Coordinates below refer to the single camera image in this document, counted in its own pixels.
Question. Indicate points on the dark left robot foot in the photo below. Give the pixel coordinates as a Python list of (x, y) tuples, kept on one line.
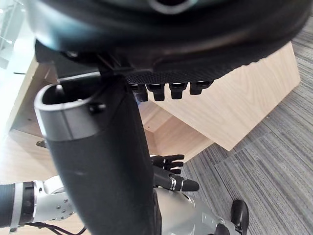
[(240, 213)]

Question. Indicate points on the light wood cabinet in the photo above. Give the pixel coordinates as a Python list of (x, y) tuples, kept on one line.
[(171, 134)]

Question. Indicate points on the brass door hinge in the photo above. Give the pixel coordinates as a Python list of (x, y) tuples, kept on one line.
[(41, 144)]

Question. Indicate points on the plain wood cabinet door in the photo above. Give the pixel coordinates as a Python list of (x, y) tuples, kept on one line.
[(234, 105)]

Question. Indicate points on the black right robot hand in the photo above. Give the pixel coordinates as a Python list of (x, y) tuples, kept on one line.
[(110, 159)]

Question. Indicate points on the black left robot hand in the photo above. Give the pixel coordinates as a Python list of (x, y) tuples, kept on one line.
[(168, 176)]

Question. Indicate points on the wood cabinet door with hinge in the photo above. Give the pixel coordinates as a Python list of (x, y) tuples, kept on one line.
[(22, 159)]

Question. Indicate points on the silver left robot leg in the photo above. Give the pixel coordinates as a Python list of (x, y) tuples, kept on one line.
[(190, 215)]

